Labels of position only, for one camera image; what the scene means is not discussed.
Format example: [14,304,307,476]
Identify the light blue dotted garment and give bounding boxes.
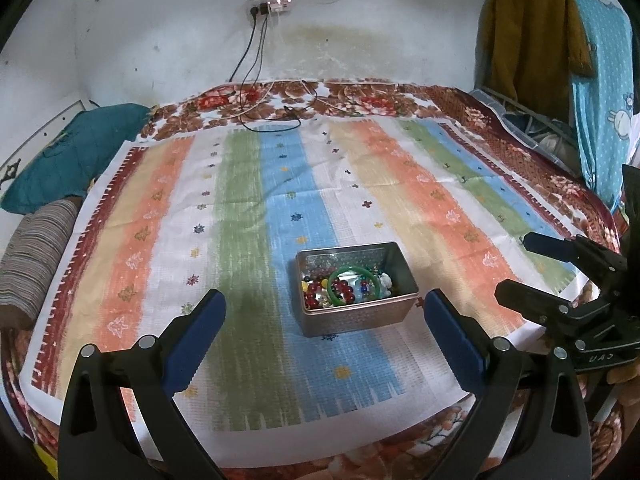
[547,0,640,217]

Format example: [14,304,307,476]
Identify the silver metal tin box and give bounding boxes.
[295,241,420,338]

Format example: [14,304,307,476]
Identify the white power strip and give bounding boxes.
[246,0,293,17]

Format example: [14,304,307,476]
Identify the black cable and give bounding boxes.
[229,10,321,132]

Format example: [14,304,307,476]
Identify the brown floral blanket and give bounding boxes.
[0,78,640,480]

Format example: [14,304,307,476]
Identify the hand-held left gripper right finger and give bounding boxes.
[424,289,593,480]

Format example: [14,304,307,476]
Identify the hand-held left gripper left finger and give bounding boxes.
[57,289,227,480]

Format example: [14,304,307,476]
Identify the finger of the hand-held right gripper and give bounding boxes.
[495,280,596,336]
[522,232,626,273]

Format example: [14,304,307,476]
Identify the yellow and dark bead bracelet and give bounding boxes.
[301,272,328,308]

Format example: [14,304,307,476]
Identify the mustard yellow hanging garment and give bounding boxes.
[476,0,595,122]

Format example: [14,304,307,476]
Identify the brown striped pillow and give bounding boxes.
[0,199,85,332]

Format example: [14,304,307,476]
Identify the dark red bead bracelet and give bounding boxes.
[303,280,357,311]

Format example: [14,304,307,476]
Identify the green jade bangle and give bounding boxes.
[327,267,375,307]

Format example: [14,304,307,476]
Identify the teal quilted pillow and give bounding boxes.
[0,103,153,216]

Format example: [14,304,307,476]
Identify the multicoloured glass bead bracelet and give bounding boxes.
[350,265,383,303]

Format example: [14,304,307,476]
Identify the striped pastel cloth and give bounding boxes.
[22,119,590,453]

